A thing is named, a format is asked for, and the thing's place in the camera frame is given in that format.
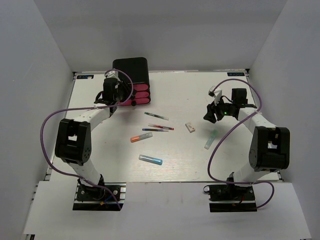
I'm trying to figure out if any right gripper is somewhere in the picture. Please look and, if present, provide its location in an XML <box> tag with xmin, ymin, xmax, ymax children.
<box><xmin>204</xmin><ymin>94</ymin><xmax>235</xmax><ymax>124</ymax></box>

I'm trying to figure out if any green highlighter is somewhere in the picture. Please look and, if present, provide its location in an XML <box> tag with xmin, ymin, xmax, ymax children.
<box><xmin>204</xmin><ymin>129</ymin><xmax>218</xmax><ymax>150</ymax></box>

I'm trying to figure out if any pink top drawer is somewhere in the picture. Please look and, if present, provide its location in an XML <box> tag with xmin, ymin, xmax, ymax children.
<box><xmin>133</xmin><ymin>83</ymin><xmax>150</xmax><ymax>92</ymax></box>

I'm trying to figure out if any pink drawer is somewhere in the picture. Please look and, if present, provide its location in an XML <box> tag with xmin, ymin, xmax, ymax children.
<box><xmin>133</xmin><ymin>83</ymin><xmax>150</xmax><ymax>92</ymax></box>
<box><xmin>120</xmin><ymin>97</ymin><xmax>151</xmax><ymax>107</ymax></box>
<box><xmin>134</xmin><ymin>91</ymin><xmax>150</xmax><ymax>99</ymax></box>

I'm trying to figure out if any white eraser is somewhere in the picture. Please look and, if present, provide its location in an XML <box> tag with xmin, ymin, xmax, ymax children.
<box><xmin>185</xmin><ymin>122</ymin><xmax>196</xmax><ymax>133</ymax></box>

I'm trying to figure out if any orange highlighter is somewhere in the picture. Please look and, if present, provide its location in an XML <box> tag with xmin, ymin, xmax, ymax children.
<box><xmin>130</xmin><ymin>132</ymin><xmax>153</xmax><ymax>143</ymax></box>

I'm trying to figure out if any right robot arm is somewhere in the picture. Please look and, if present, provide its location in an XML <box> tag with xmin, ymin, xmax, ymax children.
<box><xmin>203</xmin><ymin>86</ymin><xmax>290</xmax><ymax>200</ymax></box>

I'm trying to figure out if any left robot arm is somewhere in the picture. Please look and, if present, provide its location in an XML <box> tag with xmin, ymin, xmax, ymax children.
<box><xmin>54</xmin><ymin>75</ymin><xmax>135</xmax><ymax>200</ymax></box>

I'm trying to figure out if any pink middle drawer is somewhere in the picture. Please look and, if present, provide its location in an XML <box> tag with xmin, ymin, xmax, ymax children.
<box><xmin>134</xmin><ymin>91</ymin><xmax>150</xmax><ymax>99</ymax></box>

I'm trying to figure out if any black drawer cabinet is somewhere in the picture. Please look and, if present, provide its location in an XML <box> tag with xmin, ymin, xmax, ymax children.
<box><xmin>112</xmin><ymin>57</ymin><xmax>151</xmax><ymax>100</ymax></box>

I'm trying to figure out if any pink bottom drawer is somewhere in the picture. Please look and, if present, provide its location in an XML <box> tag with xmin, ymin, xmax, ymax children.
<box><xmin>120</xmin><ymin>97</ymin><xmax>151</xmax><ymax>107</ymax></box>

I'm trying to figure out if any green pen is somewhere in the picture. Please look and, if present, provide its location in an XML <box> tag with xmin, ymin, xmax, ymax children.
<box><xmin>144</xmin><ymin>112</ymin><xmax>169</xmax><ymax>121</ymax></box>

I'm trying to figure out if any red pen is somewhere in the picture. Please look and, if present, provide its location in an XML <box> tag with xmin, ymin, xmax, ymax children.
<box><xmin>148</xmin><ymin>123</ymin><xmax>175</xmax><ymax>131</ymax></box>

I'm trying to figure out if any blue pen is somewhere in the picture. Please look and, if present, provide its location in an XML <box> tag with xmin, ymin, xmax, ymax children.
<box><xmin>142</xmin><ymin>128</ymin><xmax>169</xmax><ymax>133</ymax></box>

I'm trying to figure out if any blue highlighter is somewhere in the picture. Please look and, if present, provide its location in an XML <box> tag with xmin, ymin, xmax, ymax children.
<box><xmin>138</xmin><ymin>154</ymin><xmax>163</xmax><ymax>166</ymax></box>

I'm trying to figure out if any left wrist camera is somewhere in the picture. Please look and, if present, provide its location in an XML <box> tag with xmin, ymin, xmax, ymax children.
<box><xmin>105</xmin><ymin>70</ymin><xmax>118</xmax><ymax>79</ymax></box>

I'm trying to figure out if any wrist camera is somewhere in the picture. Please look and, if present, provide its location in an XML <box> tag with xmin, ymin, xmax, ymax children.
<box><xmin>208</xmin><ymin>86</ymin><xmax>222</xmax><ymax>102</ymax></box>
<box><xmin>105</xmin><ymin>70</ymin><xmax>118</xmax><ymax>79</ymax></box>

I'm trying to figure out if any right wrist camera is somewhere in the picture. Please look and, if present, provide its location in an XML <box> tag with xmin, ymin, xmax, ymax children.
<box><xmin>208</xmin><ymin>86</ymin><xmax>222</xmax><ymax>102</ymax></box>

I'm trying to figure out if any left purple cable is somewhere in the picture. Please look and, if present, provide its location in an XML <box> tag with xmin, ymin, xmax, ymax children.
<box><xmin>40</xmin><ymin>68</ymin><xmax>133</xmax><ymax>210</ymax></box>

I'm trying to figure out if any purple cable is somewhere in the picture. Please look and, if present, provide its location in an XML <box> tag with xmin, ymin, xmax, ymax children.
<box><xmin>40</xmin><ymin>68</ymin><xmax>133</xmax><ymax>210</ymax></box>
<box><xmin>207</xmin><ymin>78</ymin><xmax>275</xmax><ymax>210</ymax></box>

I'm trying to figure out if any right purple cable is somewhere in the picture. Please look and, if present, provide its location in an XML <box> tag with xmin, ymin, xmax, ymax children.
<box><xmin>207</xmin><ymin>78</ymin><xmax>275</xmax><ymax>210</ymax></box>

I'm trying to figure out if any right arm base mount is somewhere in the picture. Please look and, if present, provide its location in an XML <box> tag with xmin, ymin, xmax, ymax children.
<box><xmin>203</xmin><ymin>184</ymin><xmax>257</xmax><ymax>213</ymax></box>

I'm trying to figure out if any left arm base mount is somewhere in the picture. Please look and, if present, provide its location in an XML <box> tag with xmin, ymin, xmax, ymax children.
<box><xmin>72</xmin><ymin>183</ymin><xmax>127</xmax><ymax>212</ymax></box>

